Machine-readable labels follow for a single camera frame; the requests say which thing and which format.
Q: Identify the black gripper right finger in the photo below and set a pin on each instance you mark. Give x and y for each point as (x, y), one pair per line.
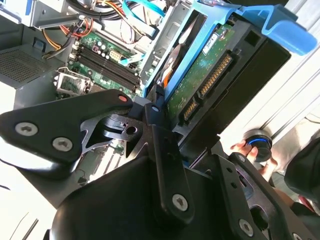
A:
(250, 200)

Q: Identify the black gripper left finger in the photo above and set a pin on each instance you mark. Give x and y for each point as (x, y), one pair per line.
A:
(50, 117)

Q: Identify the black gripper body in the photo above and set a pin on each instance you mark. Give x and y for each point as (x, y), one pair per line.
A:
(125, 200)

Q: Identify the hard disk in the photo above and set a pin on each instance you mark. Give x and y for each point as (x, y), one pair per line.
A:
(212, 75)

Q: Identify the person hand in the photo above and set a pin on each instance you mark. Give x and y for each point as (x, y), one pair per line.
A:
(251, 153)

